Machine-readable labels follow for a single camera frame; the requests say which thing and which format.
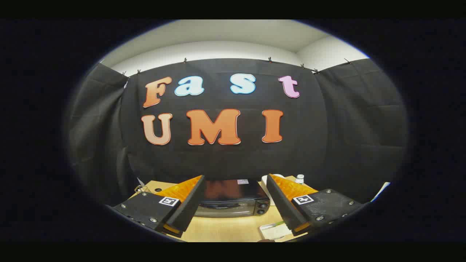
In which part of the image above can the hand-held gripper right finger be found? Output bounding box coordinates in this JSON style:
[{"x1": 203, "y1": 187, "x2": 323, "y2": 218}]
[{"x1": 266, "y1": 174, "x2": 364, "y2": 236}]

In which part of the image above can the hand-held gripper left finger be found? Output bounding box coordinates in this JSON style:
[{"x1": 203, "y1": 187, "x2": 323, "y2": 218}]
[{"x1": 113, "y1": 175, "x2": 206, "y2": 239}]

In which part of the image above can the sandwich with lettuce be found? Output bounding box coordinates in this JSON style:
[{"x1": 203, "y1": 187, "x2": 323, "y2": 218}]
[{"x1": 258, "y1": 220, "x2": 293, "y2": 241}]

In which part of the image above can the black toaster oven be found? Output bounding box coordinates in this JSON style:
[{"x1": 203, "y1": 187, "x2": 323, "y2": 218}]
[{"x1": 193, "y1": 178, "x2": 272, "y2": 219}]

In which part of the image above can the cream rectangular box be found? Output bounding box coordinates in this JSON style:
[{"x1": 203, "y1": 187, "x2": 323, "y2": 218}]
[{"x1": 261, "y1": 174, "x2": 285, "y2": 187}]

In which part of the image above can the metal wire basket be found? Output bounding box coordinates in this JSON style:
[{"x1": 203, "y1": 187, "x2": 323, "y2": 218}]
[{"x1": 134, "y1": 178, "x2": 151, "y2": 194}]

